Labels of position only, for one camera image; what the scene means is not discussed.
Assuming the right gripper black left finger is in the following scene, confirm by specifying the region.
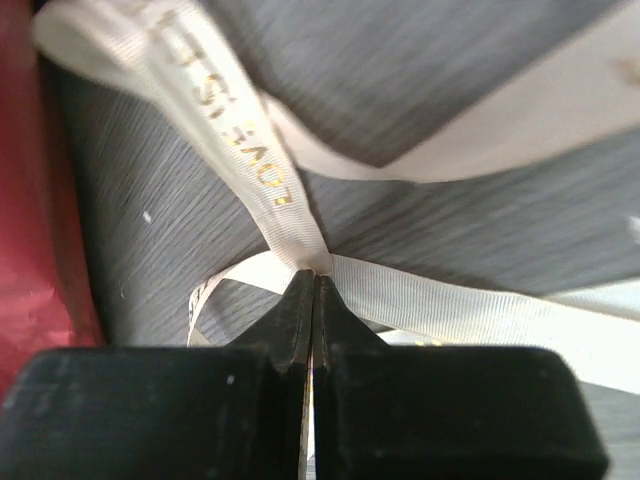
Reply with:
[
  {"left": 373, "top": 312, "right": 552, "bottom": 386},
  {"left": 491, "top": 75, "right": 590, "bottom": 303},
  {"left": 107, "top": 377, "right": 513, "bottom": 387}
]
[{"left": 1, "top": 270, "right": 314, "bottom": 479}]

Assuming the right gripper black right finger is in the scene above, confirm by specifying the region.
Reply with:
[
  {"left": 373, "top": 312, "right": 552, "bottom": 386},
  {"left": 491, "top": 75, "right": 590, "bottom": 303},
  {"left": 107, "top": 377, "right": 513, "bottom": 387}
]
[{"left": 312, "top": 277, "right": 609, "bottom": 479}]

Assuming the red wrapping paper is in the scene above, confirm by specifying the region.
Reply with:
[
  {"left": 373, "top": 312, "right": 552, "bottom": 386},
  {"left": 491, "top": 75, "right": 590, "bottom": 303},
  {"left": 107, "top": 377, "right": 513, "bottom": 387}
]
[{"left": 1, "top": 0, "right": 103, "bottom": 392}]

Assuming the cream printed ribbon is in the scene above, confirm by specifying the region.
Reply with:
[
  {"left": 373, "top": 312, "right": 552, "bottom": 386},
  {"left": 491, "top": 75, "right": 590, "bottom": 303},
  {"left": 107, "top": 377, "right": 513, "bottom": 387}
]
[{"left": 33, "top": 1, "right": 639, "bottom": 393}]

